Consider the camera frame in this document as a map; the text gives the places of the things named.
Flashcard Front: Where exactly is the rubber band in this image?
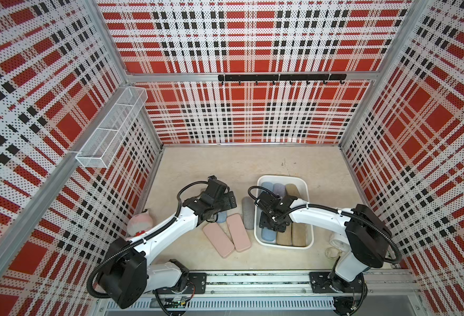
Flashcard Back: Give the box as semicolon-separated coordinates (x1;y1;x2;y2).
325;246;342;260

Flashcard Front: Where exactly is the brown glasses case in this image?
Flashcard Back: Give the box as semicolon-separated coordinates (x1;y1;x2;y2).
285;184;301;199

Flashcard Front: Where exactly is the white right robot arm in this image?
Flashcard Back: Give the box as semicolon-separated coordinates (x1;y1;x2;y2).
248;186;403;293

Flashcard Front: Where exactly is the white round tape dispenser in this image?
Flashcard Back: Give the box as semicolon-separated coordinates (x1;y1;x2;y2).
329;233;350;253

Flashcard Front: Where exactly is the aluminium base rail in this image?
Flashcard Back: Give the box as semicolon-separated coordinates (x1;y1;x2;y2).
148;270;418;313

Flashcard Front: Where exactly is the pink glasses case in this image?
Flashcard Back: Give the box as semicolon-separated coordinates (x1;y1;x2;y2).
202;223;235;258
226;214;252;252

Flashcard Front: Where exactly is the light blue glasses case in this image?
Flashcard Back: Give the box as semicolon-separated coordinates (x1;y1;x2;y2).
260;182;274;192

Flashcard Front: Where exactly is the pink plush toy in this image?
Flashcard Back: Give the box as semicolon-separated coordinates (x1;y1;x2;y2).
126;213;154;237

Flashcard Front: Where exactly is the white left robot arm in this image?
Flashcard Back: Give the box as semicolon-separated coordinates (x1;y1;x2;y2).
86;176;237;309

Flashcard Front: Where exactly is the beige glasses case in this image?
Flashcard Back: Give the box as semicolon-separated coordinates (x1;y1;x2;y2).
276;225;292;247

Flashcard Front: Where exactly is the white plastic storage tray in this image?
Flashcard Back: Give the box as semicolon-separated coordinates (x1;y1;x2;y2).
253;175;315;250

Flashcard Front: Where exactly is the white wire mesh basket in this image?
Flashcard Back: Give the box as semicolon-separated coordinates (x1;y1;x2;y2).
76;86;147;169

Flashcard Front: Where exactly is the grey glasses case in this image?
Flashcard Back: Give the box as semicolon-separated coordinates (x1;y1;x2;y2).
242;197;255;230

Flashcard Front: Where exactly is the black wall hook rail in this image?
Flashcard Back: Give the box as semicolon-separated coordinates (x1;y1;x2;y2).
217;73;347;83

